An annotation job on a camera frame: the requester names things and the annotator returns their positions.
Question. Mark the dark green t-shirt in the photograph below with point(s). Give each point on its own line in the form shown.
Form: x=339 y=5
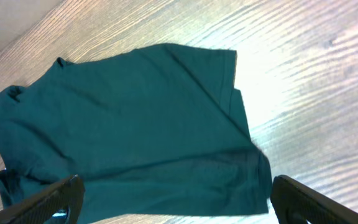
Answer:
x=157 y=130

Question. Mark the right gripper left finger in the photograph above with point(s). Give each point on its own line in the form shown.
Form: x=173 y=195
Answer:
x=61 y=202

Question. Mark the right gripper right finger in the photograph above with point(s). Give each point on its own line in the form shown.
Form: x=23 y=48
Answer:
x=295 y=203

